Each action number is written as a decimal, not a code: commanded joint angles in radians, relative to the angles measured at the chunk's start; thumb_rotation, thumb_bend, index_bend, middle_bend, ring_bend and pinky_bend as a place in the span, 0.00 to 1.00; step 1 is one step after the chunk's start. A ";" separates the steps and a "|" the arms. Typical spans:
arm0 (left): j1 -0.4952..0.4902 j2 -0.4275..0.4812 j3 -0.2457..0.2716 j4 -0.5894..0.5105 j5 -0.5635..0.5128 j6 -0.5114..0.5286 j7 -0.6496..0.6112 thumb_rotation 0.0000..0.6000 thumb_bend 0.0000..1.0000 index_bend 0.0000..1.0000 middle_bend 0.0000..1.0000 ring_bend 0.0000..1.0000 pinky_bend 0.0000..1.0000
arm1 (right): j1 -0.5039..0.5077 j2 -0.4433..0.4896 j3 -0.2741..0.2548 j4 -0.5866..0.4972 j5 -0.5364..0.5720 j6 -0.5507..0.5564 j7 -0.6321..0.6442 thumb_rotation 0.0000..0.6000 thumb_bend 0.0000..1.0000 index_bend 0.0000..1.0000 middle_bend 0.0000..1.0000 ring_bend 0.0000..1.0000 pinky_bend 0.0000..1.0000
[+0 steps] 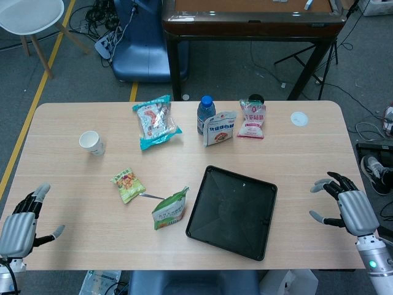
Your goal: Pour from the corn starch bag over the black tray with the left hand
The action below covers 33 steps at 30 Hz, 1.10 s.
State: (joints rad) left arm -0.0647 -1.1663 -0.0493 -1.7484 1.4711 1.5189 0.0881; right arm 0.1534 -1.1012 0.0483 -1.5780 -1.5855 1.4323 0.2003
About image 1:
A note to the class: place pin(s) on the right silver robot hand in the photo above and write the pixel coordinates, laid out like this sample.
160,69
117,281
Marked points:
357,212

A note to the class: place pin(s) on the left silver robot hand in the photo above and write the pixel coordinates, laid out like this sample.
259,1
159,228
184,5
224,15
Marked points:
18,227

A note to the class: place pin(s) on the black square plastic tray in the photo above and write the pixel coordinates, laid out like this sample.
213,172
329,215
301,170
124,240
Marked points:
233,212

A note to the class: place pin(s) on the green corn starch bag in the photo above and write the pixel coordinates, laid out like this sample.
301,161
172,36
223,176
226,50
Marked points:
169,212

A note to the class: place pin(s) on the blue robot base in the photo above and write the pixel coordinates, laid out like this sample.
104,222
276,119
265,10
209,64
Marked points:
144,52

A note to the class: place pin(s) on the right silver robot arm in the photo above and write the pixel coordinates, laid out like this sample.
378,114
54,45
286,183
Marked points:
376,261

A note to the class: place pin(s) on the small green snack packet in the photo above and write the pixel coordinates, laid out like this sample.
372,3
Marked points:
127,186

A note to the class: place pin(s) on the teal snack bag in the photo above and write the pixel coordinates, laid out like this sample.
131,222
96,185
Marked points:
155,123

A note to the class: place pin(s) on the grey white sneaker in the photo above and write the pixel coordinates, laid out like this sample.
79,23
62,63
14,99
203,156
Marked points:
376,172

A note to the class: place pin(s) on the black platform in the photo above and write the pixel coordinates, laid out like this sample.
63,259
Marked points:
374,149

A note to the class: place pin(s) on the clear plastic bag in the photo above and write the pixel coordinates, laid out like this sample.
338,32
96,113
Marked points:
98,282

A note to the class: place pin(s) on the white cardboard box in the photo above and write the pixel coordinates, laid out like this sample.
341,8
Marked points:
288,282

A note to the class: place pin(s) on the white round table cap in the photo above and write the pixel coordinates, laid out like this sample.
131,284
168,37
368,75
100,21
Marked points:
299,118

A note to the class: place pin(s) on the white paper cup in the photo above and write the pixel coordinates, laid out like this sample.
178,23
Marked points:
91,143

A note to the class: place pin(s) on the metal spoon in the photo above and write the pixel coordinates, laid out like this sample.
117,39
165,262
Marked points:
150,196

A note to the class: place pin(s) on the pink white sugar bag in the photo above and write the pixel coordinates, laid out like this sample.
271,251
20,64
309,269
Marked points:
251,121

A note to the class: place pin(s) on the black round lid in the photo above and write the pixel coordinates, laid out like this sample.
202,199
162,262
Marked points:
256,98

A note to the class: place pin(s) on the white caster sugar bag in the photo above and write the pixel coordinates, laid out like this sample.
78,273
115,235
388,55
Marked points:
218,130

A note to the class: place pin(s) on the black tripod stand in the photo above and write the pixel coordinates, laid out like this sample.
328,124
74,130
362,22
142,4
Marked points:
291,56

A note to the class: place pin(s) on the blue water bottle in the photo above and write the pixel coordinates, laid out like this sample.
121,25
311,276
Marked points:
205,112

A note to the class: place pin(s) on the white power strip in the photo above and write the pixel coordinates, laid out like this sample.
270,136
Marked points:
102,46

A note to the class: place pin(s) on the white floor disc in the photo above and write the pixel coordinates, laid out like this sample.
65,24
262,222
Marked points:
185,97

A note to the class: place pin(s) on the white chair wooden legs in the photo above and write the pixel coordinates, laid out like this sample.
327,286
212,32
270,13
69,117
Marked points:
27,15

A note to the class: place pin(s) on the dark wood mahjong table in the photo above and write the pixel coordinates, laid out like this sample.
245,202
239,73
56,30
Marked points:
245,27

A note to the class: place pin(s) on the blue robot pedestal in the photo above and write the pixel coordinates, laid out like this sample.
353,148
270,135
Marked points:
190,284

